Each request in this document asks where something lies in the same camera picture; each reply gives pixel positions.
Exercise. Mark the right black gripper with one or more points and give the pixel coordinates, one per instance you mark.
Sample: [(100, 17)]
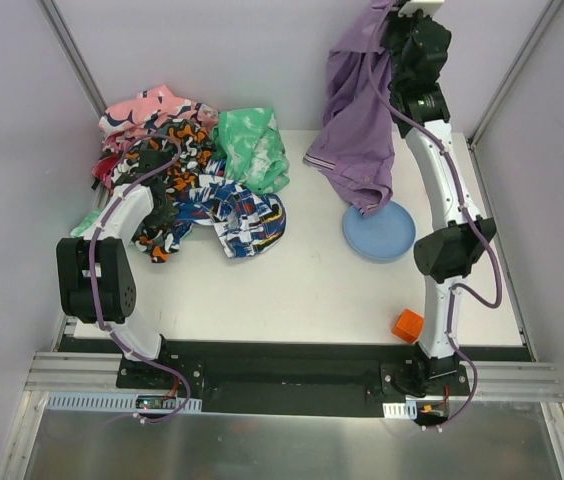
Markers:
[(399, 26)]

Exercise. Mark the purple shirt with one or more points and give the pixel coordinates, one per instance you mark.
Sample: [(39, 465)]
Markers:
[(354, 149)]

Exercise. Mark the orange black camouflage cloth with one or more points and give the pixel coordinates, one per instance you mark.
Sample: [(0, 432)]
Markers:
[(183, 151)]

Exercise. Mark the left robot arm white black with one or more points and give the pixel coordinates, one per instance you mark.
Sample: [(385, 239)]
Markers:
[(96, 283)]

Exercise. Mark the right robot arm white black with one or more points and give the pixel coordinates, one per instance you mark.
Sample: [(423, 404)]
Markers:
[(460, 233)]

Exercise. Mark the green white tie-dye cloth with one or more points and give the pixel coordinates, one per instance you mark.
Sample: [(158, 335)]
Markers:
[(249, 142)]

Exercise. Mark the blue white patterned cloth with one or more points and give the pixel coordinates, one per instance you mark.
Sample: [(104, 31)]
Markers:
[(245, 223)]

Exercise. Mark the pink patterned cloth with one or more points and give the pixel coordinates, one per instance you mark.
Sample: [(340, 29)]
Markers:
[(148, 111)]

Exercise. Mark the light blue plastic plate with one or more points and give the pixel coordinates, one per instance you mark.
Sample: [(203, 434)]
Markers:
[(383, 237)]

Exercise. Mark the orange cube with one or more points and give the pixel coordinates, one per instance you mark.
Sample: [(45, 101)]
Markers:
[(408, 326)]

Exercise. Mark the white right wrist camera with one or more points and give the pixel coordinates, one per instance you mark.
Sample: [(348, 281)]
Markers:
[(409, 8)]

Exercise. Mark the right aluminium frame post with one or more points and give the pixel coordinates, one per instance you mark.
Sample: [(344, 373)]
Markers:
[(531, 42)]

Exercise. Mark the aluminium frame post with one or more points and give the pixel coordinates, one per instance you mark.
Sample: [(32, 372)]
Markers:
[(67, 42), (531, 42)]

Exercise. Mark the right white cable duct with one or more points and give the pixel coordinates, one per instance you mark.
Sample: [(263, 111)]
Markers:
[(400, 411)]

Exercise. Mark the white cable duct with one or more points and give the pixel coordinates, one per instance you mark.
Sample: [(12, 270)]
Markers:
[(121, 403), (400, 411)]

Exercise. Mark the left aluminium frame post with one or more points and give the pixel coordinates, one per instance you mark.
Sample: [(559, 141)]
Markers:
[(67, 42)]

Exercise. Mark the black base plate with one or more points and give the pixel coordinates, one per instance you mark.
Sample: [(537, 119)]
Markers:
[(326, 380)]

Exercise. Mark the aluminium front rail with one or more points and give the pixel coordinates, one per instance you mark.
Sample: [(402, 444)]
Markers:
[(98, 372)]

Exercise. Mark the left white cable duct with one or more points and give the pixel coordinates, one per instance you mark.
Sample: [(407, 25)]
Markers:
[(121, 403)]

